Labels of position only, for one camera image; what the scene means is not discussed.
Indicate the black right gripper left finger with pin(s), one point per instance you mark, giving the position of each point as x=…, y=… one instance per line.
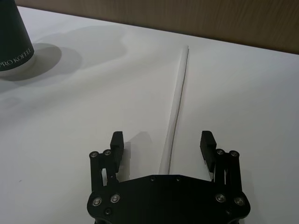
x=116, y=149

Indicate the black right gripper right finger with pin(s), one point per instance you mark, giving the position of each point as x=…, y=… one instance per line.
x=208, y=149

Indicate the white drinking straw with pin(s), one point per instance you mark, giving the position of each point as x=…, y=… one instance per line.
x=175, y=109

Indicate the dark green paper cup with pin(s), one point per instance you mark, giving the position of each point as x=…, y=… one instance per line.
x=14, y=37

